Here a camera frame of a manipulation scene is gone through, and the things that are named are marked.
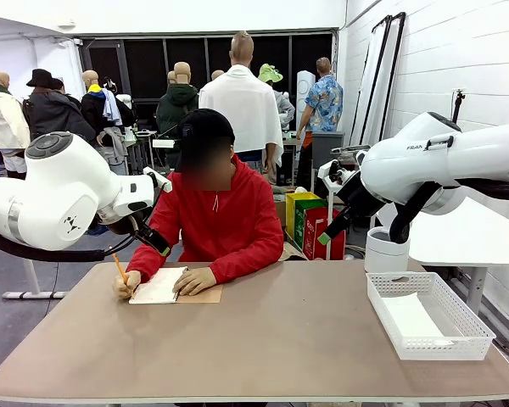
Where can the black baseball cap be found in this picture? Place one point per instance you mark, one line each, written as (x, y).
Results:
(205, 123)

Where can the left arm white wrist camera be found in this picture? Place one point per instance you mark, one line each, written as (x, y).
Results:
(159, 178)

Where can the person's head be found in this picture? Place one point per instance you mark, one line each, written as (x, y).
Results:
(208, 169)

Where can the mannequin with green hat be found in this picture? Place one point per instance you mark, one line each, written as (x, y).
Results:
(269, 73)

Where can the arm white wrist camera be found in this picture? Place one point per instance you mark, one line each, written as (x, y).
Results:
(328, 169)
(159, 178)

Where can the white round waste bin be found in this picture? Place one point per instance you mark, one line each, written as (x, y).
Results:
(384, 254)

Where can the mannequin in dark green jacket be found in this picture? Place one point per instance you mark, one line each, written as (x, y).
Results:
(176, 106)

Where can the red hoodie torso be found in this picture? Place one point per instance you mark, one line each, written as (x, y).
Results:
(220, 224)

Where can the mannequin in cream jacket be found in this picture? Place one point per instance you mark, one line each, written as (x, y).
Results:
(2, 118)

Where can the white paper sheet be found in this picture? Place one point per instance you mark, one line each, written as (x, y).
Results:
(407, 316)

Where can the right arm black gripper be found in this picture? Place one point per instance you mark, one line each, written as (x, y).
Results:
(354, 193)

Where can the bare mannequin head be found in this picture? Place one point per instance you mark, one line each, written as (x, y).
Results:
(217, 75)
(170, 77)

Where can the person's left hand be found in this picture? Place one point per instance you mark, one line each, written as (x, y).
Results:
(197, 280)

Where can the green shopping bag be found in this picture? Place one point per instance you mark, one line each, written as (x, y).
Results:
(314, 204)

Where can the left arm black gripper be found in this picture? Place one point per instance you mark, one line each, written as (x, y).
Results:
(125, 224)

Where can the black tripod stand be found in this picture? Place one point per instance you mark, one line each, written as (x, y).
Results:
(458, 106)

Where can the person with black hair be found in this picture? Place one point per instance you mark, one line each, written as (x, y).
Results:
(58, 84)

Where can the tall white appliance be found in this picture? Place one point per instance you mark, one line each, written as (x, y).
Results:
(305, 85)

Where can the spiral notebook brown cover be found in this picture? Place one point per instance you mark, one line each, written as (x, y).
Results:
(157, 288)

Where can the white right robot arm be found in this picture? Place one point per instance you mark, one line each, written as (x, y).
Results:
(398, 169)

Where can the cardboard box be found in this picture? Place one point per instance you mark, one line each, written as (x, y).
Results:
(280, 212)

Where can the white side table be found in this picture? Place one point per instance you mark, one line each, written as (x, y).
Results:
(471, 237)

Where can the person's right forearm red sleeve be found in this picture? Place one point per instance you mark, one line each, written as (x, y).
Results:
(146, 259)

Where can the person's right hand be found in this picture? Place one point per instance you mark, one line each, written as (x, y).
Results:
(125, 288)

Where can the person's left forearm red sleeve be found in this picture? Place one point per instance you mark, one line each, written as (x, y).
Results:
(246, 265)

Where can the orange pencil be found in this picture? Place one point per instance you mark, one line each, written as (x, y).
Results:
(119, 265)

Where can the white perforated plastic basket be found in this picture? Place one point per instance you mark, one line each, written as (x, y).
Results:
(449, 349)

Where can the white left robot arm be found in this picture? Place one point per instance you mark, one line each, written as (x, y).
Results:
(68, 191)

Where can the grey metal tray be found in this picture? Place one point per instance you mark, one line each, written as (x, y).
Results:
(350, 149)

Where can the right arm white wrist camera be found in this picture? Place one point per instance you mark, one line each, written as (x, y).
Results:
(328, 169)

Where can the white narrow background table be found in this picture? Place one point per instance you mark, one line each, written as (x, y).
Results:
(329, 199)

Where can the mannequin with white towel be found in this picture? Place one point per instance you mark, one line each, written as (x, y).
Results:
(242, 102)

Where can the person with black bucket hat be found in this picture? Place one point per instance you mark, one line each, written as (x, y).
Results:
(55, 114)

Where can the mannequin black jacket yellow collar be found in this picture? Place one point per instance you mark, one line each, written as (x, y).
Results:
(94, 110)

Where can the black-framed white panel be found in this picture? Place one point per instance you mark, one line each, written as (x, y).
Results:
(367, 93)
(386, 85)

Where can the white table leg stand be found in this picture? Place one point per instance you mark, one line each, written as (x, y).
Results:
(34, 294)

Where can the grey box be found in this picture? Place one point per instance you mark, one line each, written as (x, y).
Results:
(326, 148)

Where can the yellow shopping bag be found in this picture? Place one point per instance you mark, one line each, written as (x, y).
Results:
(292, 212)

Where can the mannequin in floral shirt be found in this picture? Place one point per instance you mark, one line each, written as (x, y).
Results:
(324, 106)

